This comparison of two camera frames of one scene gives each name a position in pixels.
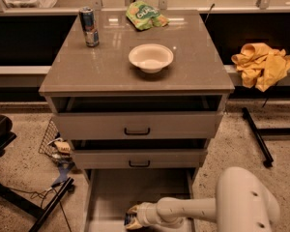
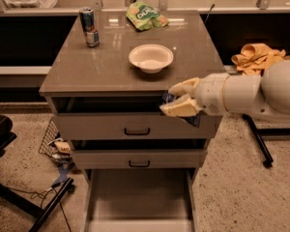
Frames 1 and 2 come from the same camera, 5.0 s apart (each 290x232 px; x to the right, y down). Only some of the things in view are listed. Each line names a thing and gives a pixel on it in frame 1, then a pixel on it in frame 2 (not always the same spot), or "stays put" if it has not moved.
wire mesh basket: [55, 146] stays put
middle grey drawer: [140, 159] stays put
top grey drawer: [138, 117] stays put
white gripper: [147, 212] → [210, 93]
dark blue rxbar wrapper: [127, 217] → [192, 119]
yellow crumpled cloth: [262, 67] stays put
